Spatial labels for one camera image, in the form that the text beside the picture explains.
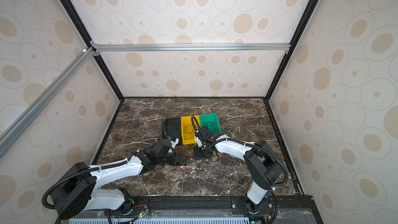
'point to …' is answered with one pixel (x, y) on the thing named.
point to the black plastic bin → (172, 127)
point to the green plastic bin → (211, 121)
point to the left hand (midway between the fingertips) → (186, 156)
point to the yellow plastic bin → (189, 125)
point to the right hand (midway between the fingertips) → (196, 156)
